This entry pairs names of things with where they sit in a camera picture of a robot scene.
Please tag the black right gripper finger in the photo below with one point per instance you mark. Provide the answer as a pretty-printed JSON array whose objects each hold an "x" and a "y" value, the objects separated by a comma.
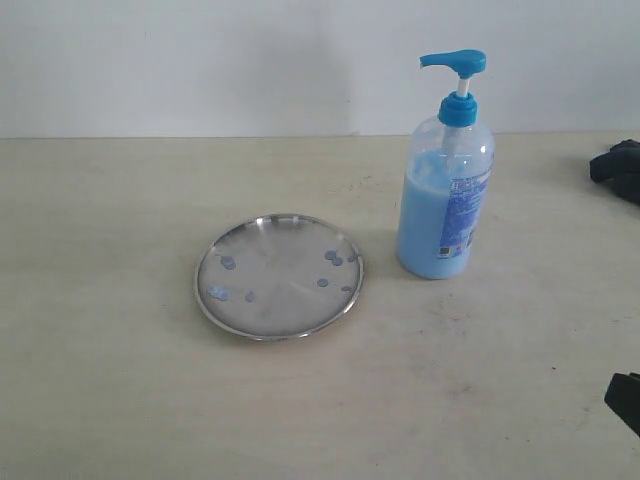
[{"x": 623, "y": 398}]

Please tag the blue soap pump bottle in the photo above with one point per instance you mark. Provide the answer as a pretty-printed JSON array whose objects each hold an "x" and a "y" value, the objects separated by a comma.
[{"x": 450, "y": 160}]

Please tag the dark cloth on table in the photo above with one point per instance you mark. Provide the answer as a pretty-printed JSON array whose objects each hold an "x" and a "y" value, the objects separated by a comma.
[{"x": 619, "y": 169}]

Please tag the round stainless steel plate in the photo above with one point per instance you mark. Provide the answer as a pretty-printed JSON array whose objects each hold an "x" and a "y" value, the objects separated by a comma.
[{"x": 278, "y": 276}]

